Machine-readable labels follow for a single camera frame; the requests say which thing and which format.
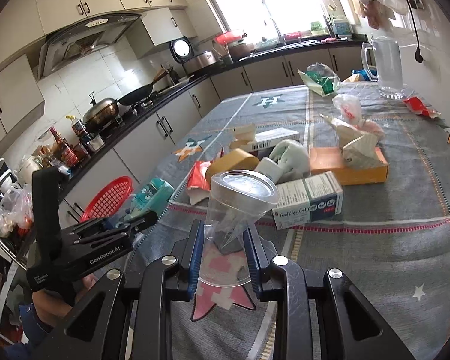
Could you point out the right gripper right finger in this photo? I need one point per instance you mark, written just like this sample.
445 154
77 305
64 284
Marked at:
349 326

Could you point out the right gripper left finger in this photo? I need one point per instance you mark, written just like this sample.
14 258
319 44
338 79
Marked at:
97 328

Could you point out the teal tissue pack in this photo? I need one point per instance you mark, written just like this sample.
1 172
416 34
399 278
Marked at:
154 196

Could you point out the green white medicine box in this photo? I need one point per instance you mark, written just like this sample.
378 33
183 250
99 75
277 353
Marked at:
312 199

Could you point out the clear plastic cup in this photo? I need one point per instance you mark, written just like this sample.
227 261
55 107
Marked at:
237 199

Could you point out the white plastic bottle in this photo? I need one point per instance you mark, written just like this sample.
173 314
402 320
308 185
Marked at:
270 169

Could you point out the person's left hand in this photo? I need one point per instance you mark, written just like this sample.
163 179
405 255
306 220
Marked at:
51 310

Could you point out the red plastic mesh basket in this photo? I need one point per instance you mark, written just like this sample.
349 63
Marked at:
108 201

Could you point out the grey patterned tablecloth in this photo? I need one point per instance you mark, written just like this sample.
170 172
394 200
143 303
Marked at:
391 239

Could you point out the red label sauce bottle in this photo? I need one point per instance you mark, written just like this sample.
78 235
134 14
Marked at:
66 154

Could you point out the steel pot with lid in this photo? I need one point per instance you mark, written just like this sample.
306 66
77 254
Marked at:
100 113

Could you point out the black frying pan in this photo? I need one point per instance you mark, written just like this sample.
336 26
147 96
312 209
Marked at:
143 92

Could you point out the crumpled white green bag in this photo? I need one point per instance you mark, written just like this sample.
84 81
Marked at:
292 158

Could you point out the long white flat box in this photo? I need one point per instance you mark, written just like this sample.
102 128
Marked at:
248 139

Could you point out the range hood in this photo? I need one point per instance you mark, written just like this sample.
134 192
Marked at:
71 43

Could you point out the white red plastic bag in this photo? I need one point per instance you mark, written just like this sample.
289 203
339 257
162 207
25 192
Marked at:
351 110

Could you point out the rice cooker with open lid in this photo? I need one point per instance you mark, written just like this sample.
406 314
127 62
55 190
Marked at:
183 53

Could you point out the red crumpled wrapper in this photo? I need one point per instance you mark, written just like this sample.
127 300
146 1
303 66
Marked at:
416 106

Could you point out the chopstick holder with utensils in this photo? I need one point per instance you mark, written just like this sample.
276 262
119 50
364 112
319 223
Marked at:
223 54

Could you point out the green white snack bag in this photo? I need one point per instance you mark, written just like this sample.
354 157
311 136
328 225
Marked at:
320 79

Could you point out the clear glass pitcher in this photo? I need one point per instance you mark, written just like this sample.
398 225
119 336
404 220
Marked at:
388 66

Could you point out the red lidded pot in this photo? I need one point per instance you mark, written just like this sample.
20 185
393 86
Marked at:
238 44

